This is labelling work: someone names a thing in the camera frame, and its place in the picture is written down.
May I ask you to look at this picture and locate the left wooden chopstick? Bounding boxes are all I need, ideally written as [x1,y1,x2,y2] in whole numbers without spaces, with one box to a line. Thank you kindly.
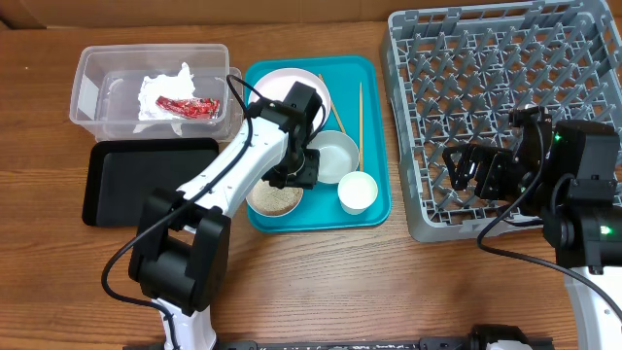
[318,74,347,134]

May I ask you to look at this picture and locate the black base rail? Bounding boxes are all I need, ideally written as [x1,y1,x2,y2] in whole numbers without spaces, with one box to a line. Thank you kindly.
[123,324,555,350]

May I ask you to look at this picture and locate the clear plastic bin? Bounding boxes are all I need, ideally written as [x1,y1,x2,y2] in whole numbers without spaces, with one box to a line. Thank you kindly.
[69,44,242,142]

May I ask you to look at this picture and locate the red snack wrapper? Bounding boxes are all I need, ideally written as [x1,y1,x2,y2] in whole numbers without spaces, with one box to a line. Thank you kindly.
[155,96,221,120]

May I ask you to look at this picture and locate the teal serving tray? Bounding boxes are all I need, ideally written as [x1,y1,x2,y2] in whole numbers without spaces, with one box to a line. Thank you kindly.
[245,55,392,233]

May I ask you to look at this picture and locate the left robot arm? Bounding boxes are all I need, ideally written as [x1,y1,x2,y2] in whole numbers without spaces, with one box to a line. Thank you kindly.
[128,82,330,349]

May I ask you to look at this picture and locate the white paper cup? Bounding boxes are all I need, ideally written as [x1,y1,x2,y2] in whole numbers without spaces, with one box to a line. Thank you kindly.
[337,171,378,215]

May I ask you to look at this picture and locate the black plastic tray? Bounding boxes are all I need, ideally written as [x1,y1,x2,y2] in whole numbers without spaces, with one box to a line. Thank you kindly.
[82,138,219,228]

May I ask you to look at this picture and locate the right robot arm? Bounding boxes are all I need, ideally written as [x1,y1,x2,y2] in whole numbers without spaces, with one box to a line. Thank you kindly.
[443,104,621,349]

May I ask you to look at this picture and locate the pink round plate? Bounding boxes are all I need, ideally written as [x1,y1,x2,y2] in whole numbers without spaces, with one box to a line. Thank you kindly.
[254,68,331,131]

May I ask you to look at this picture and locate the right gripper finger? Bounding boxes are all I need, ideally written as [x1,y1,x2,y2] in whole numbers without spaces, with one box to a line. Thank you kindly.
[450,168,467,191]
[442,144,469,170]

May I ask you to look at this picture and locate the pink bowl with rice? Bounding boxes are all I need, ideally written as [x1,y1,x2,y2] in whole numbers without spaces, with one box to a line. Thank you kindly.
[246,180,303,217]

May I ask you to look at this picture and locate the white napkin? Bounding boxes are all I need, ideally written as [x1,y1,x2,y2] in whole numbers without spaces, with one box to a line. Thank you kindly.
[137,62,195,136]

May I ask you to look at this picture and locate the grey dishwasher rack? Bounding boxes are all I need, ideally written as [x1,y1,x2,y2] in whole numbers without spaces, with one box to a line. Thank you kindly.
[380,1,621,242]

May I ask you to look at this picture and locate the grey-green bowl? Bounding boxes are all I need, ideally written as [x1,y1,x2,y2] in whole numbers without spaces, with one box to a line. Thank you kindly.
[308,130,360,184]

